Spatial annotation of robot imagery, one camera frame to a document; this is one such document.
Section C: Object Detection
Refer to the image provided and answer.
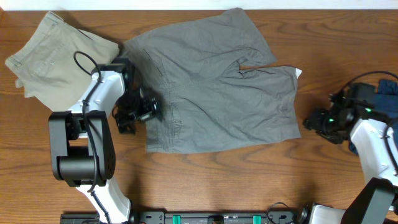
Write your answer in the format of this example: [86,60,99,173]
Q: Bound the grey shorts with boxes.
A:
[123,8,300,154]

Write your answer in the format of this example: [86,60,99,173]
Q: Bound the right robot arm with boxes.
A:
[298,83,397,224]

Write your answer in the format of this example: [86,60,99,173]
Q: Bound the folded beige shorts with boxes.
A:
[5,12,119,111]

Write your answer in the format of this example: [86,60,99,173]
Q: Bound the navy blue shorts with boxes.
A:
[348,78,398,156]

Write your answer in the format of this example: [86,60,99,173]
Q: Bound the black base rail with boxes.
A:
[60,210,308,224]

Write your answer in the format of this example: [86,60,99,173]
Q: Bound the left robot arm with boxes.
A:
[49,57,161,223]

